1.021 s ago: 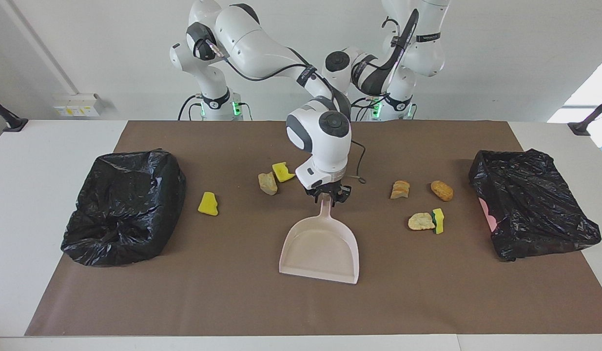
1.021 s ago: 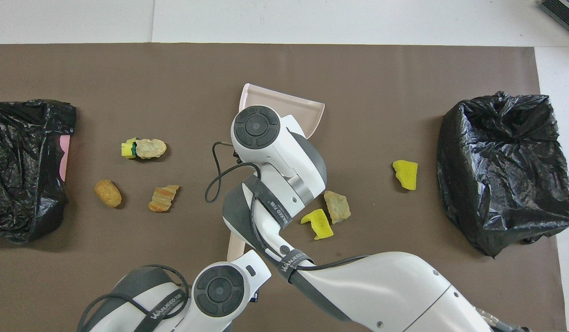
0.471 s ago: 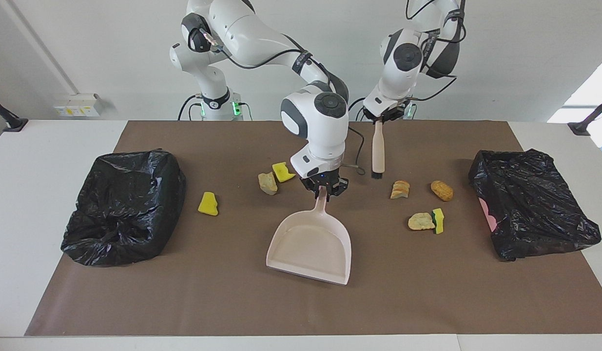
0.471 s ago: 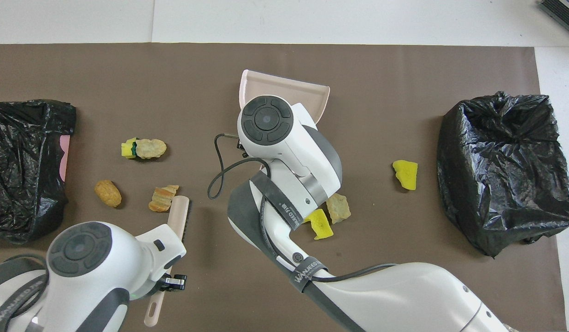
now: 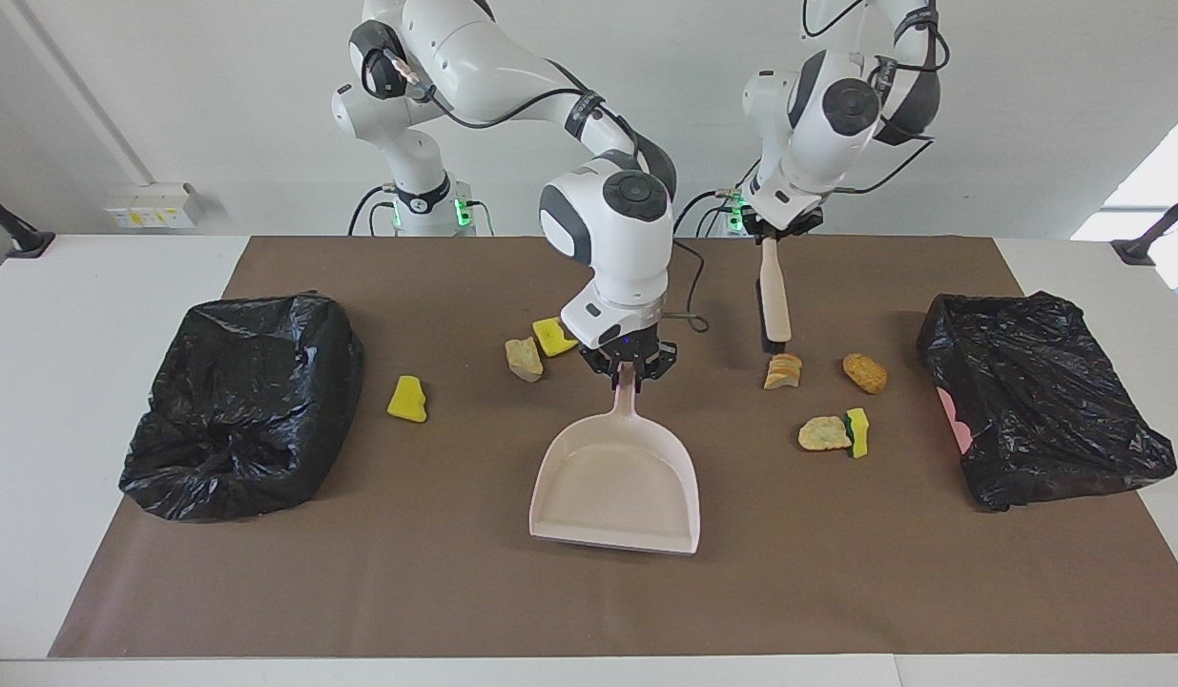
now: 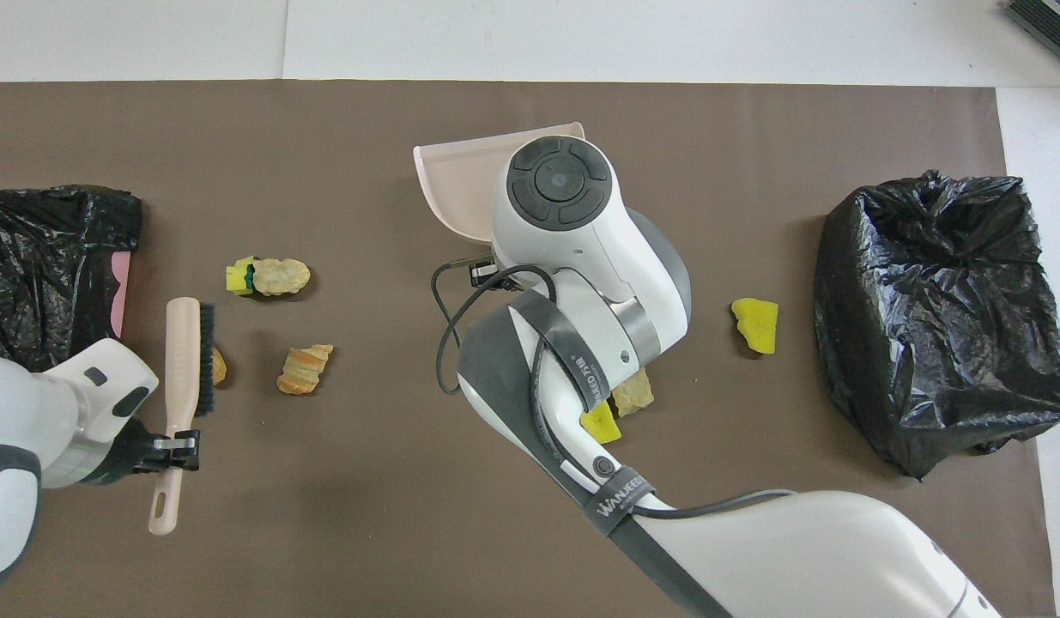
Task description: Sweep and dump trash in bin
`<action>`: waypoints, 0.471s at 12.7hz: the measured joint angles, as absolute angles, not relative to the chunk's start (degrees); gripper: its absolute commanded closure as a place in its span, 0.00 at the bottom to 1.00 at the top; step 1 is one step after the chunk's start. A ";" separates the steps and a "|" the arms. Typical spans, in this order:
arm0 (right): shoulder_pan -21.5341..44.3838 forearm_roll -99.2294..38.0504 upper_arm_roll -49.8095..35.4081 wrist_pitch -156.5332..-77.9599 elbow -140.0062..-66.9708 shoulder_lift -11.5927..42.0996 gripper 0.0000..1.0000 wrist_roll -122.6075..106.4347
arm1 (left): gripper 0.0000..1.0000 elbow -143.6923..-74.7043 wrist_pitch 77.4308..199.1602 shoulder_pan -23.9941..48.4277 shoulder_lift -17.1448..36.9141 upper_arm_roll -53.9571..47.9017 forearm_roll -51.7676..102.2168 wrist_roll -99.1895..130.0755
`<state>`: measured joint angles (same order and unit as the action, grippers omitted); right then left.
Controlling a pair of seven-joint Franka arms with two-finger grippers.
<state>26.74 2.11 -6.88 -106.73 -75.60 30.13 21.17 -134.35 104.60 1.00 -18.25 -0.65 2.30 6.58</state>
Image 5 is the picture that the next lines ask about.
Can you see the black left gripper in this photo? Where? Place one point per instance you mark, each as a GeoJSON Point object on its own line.
{"type": "Point", "coordinates": [789, 223]}

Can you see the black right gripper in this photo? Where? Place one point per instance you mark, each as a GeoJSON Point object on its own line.
{"type": "Point", "coordinates": [631, 342]}

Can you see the beige hand brush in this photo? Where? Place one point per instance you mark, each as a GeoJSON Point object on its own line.
{"type": "Point", "coordinates": [774, 296]}

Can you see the bent yellow sponge piece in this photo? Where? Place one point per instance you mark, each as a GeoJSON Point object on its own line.
{"type": "Point", "coordinates": [550, 336]}

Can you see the pale rock-like foam chunk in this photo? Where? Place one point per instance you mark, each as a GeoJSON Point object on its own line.
{"type": "Point", "coordinates": [524, 358]}

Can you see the pale pink plastic dustpan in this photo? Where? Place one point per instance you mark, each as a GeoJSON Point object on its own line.
{"type": "Point", "coordinates": [617, 487]}

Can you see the striped croissant piece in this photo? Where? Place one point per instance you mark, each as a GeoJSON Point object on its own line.
{"type": "Point", "coordinates": [782, 372]}

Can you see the brown oval nugget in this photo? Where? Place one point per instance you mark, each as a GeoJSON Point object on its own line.
{"type": "Point", "coordinates": [865, 373]}

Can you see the yellow sponge with green pad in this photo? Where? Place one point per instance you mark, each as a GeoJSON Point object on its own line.
{"type": "Point", "coordinates": [859, 434]}

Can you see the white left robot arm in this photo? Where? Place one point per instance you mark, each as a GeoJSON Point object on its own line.
{"type": "Point", "coordinates": [827, 114]}

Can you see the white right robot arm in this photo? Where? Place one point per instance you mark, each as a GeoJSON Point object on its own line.
{"type": "Point", "coordinates": [608, 248]}

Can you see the right black trash bag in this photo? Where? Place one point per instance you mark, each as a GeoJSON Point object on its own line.
{"type": "Point", "coordinates": [1046, 410]}

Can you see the black trash bag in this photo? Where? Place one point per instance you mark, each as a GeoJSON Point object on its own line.
{"type": "Point", "coordinates": [1046, 410]}
{"type": "Point", "coordinates": [245, 401]}

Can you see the left black trash bag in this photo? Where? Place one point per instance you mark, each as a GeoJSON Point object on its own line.
{"type": "Point", "coordinates": [245, 401]}

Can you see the brown table mat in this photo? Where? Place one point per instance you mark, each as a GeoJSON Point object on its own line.
{"type": "Point", "coordinates": [455, 592]}

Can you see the black clamp stand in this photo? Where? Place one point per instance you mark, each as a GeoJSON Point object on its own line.
{"type": "Point", "coordinates": [26, 240]}
{"type": "Point", "coordinates": [1137, 250]}

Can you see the white wall socket box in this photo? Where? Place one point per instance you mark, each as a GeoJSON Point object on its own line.
{"type": "Point", "coordinates": [154, 205]}

